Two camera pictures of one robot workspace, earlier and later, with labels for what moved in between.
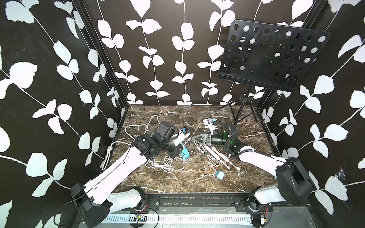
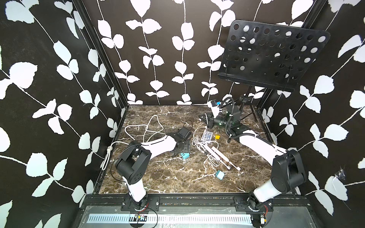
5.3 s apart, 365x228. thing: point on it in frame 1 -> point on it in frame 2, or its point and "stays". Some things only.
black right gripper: (202, 137) -> (209, 124)
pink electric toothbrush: (225, 158) stays
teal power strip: (185, 153) stays
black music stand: (266, 55) stays
